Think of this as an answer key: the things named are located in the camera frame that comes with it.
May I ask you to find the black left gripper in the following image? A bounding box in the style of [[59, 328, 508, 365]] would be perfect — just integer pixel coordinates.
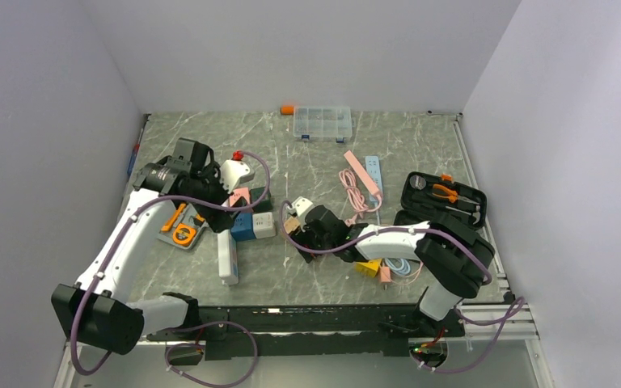
[[184, 162, 247, 233]]

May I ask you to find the pink power strip cable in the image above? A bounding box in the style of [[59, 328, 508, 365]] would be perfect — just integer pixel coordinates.
[[338, 169, 384, 227]]

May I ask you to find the white cube socket adapter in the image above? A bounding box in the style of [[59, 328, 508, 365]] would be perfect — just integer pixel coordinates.
[[252, 212, 277, 239]]

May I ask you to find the yellow cube socket adapter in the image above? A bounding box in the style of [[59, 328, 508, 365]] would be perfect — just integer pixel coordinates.
[[354, 259, 382, 278]]

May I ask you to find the pink cube socket adapter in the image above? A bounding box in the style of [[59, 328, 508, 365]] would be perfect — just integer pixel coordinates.
[[378, 267, 392, 289]]

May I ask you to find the blue cube socket adapter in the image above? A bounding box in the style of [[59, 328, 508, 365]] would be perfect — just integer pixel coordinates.
[[230, 213, 256, 243]]

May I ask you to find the pink power strip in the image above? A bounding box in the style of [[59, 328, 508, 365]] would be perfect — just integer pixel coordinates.
[[344, 150, 378, 196]]

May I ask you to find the light blue power strip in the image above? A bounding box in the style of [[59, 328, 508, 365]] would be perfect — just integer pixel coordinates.
[[365, 155, 383, 204]]

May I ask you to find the white power strip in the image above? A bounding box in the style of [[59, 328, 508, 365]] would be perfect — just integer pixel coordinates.
[[218, 230, 239, 286]]

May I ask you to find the green cube socket adapter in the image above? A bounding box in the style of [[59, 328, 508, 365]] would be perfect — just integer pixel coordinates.
[[249, 187, 273, 213]]

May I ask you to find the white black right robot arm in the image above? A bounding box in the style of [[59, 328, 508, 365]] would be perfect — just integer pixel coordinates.
[[286, 204, 495, 335]]

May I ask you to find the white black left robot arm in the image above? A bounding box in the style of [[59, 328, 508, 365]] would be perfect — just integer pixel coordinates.
[[51, 138, 255, 355]]

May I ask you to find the grey plastic tool tray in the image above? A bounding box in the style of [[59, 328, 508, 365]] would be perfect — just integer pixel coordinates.
[[157, 202, 208, 251]]

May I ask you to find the blue red pen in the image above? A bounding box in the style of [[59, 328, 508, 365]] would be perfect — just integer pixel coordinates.
[[126, 129, 144, 177]]

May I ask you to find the orange tape measure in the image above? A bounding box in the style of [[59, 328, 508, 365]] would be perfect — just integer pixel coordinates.
[[172, 223, 198, 247]]

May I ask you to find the black tool case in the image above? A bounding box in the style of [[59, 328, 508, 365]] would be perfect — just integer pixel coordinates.
[[394, 171, 488, 230]]

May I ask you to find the clear plastic organizer box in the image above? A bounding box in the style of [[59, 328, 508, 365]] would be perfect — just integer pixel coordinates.
[[293, 106, 353, 144]]

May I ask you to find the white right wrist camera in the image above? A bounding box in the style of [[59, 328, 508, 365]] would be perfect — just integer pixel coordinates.
[[291, 196, 315, 221]]

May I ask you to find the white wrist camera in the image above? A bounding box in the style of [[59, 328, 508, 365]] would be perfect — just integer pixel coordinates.
[[291, 196, 315, 221], [219, 159, 255, 194]]

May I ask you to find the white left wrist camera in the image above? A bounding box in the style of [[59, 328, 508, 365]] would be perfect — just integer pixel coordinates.
[[219, 159, 255, 194]]

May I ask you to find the black aluminium base frame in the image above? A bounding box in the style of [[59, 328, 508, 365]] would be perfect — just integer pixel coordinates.
[[64, 302, 540, 361]]

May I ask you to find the pink thin cable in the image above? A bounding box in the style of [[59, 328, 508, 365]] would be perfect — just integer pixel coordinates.
[[387, 259, 424, 286]]

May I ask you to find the orange screwdriver at wall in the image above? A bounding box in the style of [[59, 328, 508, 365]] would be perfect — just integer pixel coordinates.
[[280, 105, 295, 116]]

